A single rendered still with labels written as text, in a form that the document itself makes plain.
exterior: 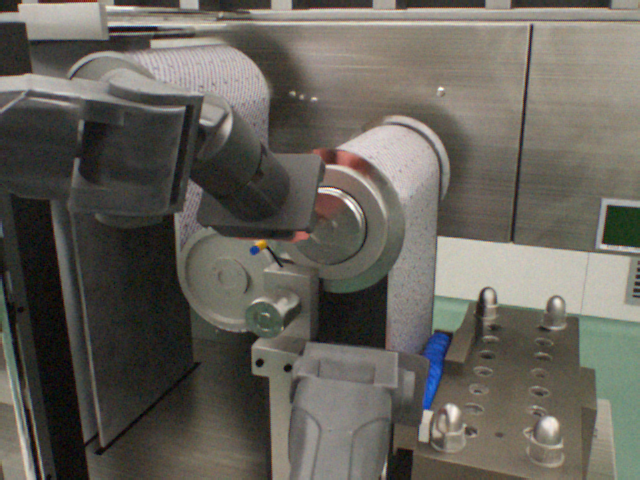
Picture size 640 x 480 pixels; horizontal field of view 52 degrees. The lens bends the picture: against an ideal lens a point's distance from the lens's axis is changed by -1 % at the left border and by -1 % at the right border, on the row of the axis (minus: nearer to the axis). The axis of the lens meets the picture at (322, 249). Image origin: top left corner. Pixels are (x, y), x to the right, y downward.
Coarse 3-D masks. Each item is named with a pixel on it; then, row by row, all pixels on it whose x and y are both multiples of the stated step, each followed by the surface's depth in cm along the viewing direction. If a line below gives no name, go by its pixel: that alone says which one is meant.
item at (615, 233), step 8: (616, 208) 86; (624, 208) 85; (608, 216) 86; (616, 216) 86; (624, 216) 86; (632, 216) 85; (608, 224) 87; (616, 224) 86; (624, 224) 86; (632, 224) 86; (608, 232) 87; (616, 232) 87; (624, 232) 86; (632, 232) 86; (608, 240) 87; (616, 240) 87; (624, 240) 87; (632, 240) 86
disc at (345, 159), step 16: (336, 160) 63; (352, 160) 62; (368, 160) 62; (368, 176) 62; (384, 176) 62; (384, 192) 62; (400, 208) 62; (400, 224) 62; (272, 240) 68; (400, 240) 63; (288, 256) 68; (384, 256) 64; (368, 272) 65; (384, 272) 65; (320, 288) 68; (336, 288) 67; (352, 288) 66
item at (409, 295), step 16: (432, 224) 83; (432, 240) 85; (416, 256) 75; (432, 256) 86; (400, 272) 68; (416, 272) 77; (432, 272) 87; (400, 288) 69; (416, 288) 78; (432, 288) 89; (400, 304) 70; (416, 304) 79; (400, 320) 71; (416, 320) 80; (400, 336) 72; (416, 336) 81; (416, 352) 83
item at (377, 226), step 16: (336, 176) 62; (352, 176) 62; (352, 192) 62; (368, 192) 62; (368, 208) 62; (384, 208) 62; (368, 224) 63; (384, 224) 62; (368, 240) 63; (384, 240) 63; (304, 256) 66; (368, 256) 64; (320, 272) 66; (336, 272) 66; (352, 272) 65
